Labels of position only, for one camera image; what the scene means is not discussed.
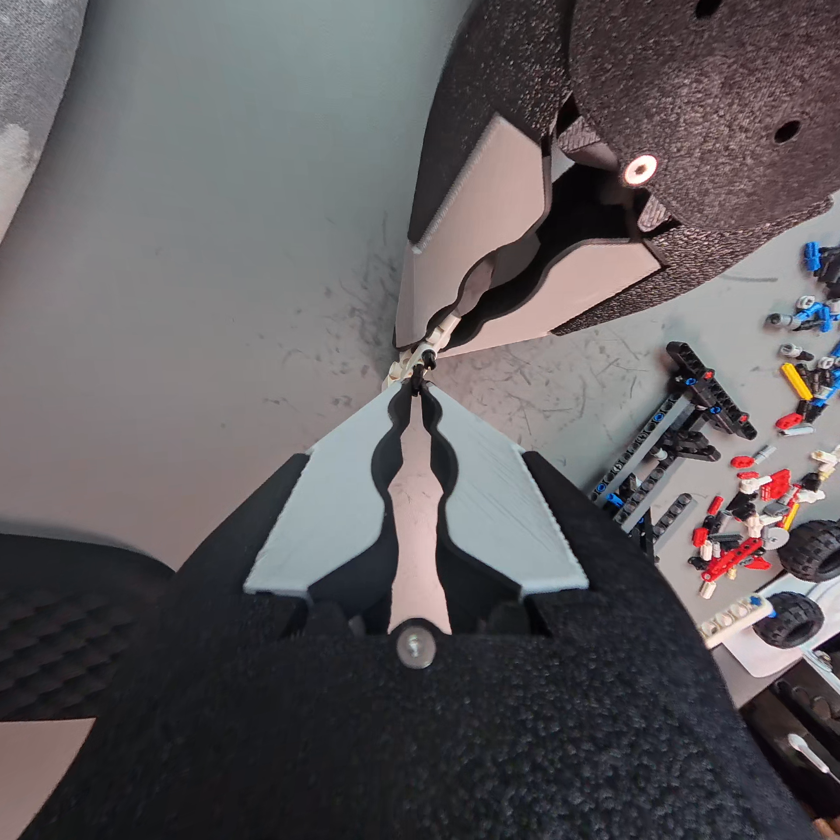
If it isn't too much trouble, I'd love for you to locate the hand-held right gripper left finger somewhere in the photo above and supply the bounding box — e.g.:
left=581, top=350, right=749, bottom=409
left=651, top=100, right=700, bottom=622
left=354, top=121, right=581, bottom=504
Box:
left=243, top=381, right=413, bottom=636

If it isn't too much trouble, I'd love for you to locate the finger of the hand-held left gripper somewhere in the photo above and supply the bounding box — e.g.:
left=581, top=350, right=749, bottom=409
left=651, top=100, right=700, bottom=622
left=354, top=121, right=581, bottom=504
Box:
left=392, top=115, right=552, bottom=352
left=433, top=239, right=664, bottom=360

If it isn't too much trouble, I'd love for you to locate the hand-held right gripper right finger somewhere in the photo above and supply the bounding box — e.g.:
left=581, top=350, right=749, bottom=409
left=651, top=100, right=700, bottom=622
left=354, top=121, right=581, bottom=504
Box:
left=423, top=382, right=590, bottom=636

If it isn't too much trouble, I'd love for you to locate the white beam brick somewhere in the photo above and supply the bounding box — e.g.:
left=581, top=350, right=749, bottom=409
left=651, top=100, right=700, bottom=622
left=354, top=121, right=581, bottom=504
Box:
left=382, top=311, right=460, bottom=392

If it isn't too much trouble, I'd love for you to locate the partly built toy truck chassis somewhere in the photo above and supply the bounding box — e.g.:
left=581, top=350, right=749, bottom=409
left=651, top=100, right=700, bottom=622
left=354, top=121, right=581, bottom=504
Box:
left=587, top=341, right=775, bottom=644

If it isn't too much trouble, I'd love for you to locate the pile of blue black pins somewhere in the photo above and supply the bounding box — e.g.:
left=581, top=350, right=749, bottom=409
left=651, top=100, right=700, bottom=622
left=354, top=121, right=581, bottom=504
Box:
left=764, top=239, right=840, bottom=421

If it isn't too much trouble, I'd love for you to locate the pile of red white pieces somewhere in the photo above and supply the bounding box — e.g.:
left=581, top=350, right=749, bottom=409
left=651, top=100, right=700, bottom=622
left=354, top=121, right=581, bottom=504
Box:
left=686, top=410, right=840, bottom=601

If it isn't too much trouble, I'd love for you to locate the white book stand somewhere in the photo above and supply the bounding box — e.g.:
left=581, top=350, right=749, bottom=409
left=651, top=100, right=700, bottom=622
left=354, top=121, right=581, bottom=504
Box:
left=718, top=571, right=840, bottom=778

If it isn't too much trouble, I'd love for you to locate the black rubber toy tyre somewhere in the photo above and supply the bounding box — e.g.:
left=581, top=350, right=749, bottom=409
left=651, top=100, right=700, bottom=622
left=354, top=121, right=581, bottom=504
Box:
left=777, top=518, right=840, bottom=581
left=751, top=591, right=824, bottom=651

